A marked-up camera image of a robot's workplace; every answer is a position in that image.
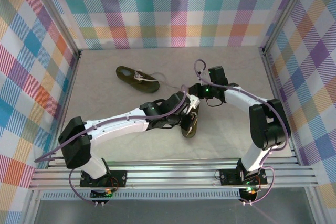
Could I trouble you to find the olive green canvas shoe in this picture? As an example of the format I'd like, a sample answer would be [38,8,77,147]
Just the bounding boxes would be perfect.
[180,107,202,139]
[115,66,160,94]

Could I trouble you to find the white shoelace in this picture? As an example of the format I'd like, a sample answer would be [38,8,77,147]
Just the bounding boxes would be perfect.
[133,69,182,90]

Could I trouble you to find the small controller board with LEDs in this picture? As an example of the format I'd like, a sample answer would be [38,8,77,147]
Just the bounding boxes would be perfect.
[90,187,118,200]
[239,186,259,202]

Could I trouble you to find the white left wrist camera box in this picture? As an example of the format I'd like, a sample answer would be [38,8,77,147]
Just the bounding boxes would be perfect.
[187,95,202,109]

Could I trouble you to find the aluminium side rail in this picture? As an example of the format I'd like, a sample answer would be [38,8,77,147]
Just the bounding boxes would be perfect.
[258,47,301,166]
[46,49,82,168]

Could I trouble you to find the aluminium mounting rail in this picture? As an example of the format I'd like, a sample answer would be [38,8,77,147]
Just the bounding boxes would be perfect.
[28,158,320,190]

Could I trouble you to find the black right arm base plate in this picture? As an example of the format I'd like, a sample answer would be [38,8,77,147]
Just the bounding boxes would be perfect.
[219,168,268,186]

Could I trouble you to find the slotted grey cable duct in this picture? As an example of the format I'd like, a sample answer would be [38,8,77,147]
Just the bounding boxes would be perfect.
[41,189,244,200]

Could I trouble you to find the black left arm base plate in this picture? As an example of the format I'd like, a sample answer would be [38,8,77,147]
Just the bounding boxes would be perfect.
[79,170,128,188]

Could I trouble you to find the aluminium corner post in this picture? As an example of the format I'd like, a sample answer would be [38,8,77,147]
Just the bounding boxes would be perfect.
[26,0,81,57]
[258,0,314,55]

